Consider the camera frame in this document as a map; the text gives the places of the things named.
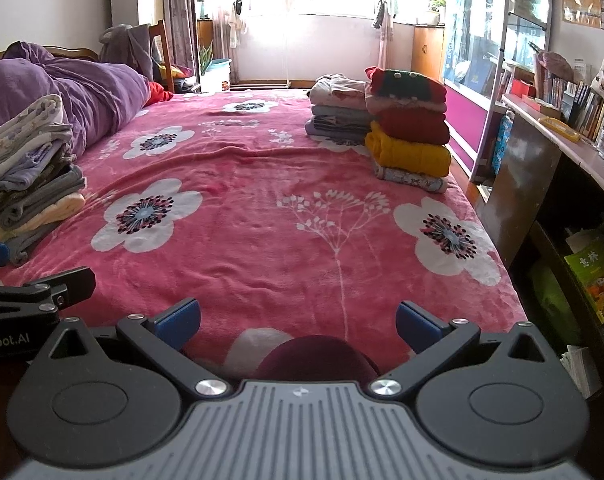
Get white purple patterned garment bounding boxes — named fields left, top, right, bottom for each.
left=0, top=94, right=72, bottom=179

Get grey folded clothes stack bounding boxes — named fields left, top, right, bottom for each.
left=305, top=105, right=373, bottom=144

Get grey clothes on chair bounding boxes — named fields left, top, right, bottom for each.
left=99, top=24, right=153, bottom=80

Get cream folded garment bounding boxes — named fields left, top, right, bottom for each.
left=0, top=192, right=86, bottom=242

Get grey folded garment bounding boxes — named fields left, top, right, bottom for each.
left=0, top=144, right=86, bottom=231

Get pink floral bed blanket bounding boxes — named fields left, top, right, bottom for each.
left=0, top=91, right=524, bottom=378

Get patterned bottom folded garment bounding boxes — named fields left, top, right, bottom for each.
left=372, top=162, right=447, bottom=194

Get green book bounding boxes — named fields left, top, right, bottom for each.
left=564, top=240, right=604, bottom=324

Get yellow folded sweater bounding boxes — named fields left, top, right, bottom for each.
left=365, top=122, right=451, bottom=178

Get wooden desk shelf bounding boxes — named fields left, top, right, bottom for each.
left=480, top=94, right=604, bottom=266

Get purple quilt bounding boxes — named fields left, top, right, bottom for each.
left=0, top=41, right=150, bottom=156

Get red folded sweater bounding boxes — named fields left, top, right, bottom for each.
left=377, top=107, right=449, bottom=145

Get red cloth by quilt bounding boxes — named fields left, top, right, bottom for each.
left=144, top=81, right=175, bottom=107

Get pink folded sweater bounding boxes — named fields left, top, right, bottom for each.
left=365, top=96, right=447, bottom=115

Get yellow flat box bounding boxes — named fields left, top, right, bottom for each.
left=537, top=116, right=581, bottom=143

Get red green knit sweater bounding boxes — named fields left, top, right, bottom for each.
left=365, top=66, right=446, bottom=104

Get beige top folded garment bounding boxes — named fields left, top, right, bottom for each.
left=308, top=74, right=367, bottom=110

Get row of books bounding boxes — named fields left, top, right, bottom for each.
left=536, top=51, right=604, bottom=151

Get wooden chair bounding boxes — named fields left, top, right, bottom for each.
left=149, top=20, right=175, bottom=92

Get orange wooden cabinet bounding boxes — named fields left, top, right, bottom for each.
left=411, top=25, right=445, bottom=81

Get glass display cabinet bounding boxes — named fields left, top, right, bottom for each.
left=442, top=0, right=552, bottom=183

